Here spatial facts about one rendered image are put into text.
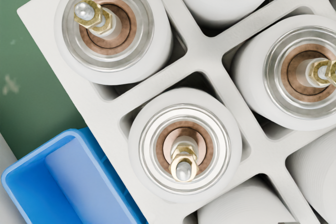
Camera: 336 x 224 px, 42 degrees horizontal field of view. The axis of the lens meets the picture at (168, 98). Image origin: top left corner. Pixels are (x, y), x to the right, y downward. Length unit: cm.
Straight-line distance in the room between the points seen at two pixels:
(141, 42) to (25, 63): 32
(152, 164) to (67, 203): 30
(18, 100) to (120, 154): 25
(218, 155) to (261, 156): 9
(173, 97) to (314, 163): 15
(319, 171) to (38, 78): 40
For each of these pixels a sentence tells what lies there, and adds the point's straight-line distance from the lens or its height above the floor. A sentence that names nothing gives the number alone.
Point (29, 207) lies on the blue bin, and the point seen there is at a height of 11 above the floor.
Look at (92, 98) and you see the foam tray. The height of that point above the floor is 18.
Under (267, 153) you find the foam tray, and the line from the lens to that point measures 44.
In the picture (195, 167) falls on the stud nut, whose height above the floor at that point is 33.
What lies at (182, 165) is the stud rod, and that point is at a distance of 27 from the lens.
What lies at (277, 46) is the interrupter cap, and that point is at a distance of 36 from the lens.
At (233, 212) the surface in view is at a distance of 39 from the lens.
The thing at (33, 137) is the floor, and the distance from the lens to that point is 65.
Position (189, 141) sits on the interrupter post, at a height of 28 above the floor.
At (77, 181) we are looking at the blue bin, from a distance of 64.
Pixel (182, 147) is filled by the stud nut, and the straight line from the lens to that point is 32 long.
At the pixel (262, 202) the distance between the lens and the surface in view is 41.
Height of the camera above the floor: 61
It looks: 86 degrees down
